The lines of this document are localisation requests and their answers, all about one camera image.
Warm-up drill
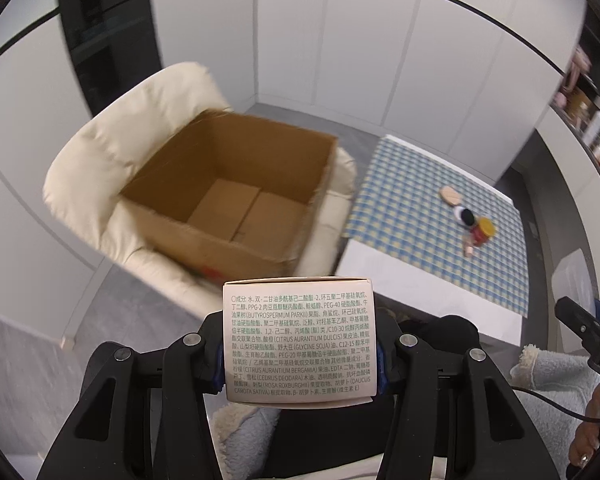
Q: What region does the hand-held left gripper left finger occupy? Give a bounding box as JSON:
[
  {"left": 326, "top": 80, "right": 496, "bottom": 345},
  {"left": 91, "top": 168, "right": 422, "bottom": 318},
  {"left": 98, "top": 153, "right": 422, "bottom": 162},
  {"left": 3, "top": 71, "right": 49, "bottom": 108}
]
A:
[{"left": 37, "top": 312, "right": 226, "bottom": 480}]

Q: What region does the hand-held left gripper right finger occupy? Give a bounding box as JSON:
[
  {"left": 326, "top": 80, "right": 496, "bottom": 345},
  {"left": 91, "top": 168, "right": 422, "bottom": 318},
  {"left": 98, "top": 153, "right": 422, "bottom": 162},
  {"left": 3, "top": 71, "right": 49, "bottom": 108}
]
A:
[{"left": 375, "top": 310, "right": 563, "bottom": 480}]

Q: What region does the white printed cosmetic carton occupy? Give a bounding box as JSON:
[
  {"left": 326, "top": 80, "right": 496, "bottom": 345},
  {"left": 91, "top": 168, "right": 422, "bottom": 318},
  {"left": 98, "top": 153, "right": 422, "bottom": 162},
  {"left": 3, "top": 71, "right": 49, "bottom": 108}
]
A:
[{"left": 222, "top": 276, "right": 381, "bottom": 405}]

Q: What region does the brown cardboard box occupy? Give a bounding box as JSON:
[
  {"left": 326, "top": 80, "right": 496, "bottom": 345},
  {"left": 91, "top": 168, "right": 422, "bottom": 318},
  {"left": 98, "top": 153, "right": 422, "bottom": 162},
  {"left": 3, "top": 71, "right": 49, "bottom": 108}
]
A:
[{"left": 119, "top": 109, "right": 340, "bottom": 295}]

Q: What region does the red jar yellow lid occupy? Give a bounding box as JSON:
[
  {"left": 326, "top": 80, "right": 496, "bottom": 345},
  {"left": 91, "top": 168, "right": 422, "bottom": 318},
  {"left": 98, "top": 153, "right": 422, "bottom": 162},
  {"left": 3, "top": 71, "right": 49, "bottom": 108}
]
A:
[{"left": 469, "top": 217, "right": 496, "bottom": 247}]

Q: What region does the person's right hand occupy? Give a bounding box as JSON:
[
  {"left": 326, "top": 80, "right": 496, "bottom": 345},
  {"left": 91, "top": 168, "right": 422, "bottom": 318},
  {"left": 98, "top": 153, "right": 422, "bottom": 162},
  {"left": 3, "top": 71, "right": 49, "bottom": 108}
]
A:
[{"left": 569, "top": 379, "right": 600, "bottom": 468}]

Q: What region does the blue yellow checked tablecloth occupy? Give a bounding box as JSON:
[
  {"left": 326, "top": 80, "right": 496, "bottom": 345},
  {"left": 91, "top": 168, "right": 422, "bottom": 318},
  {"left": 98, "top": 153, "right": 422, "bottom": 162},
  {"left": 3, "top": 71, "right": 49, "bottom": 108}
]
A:
[{"left": 341, "top": 137, "right": 531, "bottom": 318}]

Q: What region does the white spray bottle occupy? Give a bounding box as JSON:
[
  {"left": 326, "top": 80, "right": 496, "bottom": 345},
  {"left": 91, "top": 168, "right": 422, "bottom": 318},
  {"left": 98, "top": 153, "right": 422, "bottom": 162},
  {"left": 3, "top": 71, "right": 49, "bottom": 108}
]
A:
[{"left": 582, "top": 110, "right": 600, "bottom": 147}]

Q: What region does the brown shelf carton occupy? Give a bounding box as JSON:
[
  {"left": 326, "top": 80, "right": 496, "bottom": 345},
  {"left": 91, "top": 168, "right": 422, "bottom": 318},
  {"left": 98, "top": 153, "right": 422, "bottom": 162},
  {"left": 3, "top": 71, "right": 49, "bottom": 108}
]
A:
[{"left": 564, "top": 87, "right": 600, "bottom": 123}]

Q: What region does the cream padded armchair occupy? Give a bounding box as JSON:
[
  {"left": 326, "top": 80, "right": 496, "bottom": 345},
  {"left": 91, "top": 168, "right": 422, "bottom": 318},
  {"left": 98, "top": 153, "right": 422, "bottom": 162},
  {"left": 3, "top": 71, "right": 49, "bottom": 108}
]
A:
[{"left": 42, "top": 62, "right": 358, "bottom": 306}]

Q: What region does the pink plush toy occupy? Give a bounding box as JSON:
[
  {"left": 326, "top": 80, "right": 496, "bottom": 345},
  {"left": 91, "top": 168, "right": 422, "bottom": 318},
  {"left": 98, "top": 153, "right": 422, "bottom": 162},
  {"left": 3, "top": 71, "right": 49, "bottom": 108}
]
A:
[{"left": 569, "top": 47, "right": 590, "bottom": 75}]

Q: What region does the white built-in wardrobe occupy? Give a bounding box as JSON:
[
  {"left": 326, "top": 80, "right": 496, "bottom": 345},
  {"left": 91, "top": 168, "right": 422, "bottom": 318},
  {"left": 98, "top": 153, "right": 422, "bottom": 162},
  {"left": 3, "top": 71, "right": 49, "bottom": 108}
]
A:
[{"left": 0, "top": 0, "right": 588, "bottom": 356}]

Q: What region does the black cable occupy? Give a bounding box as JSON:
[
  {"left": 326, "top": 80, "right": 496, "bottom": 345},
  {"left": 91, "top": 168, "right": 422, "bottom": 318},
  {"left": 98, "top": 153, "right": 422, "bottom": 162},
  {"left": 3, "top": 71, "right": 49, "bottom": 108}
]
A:
[{"left": 509, "top": 385, "right": 592, "bottom": 421}]

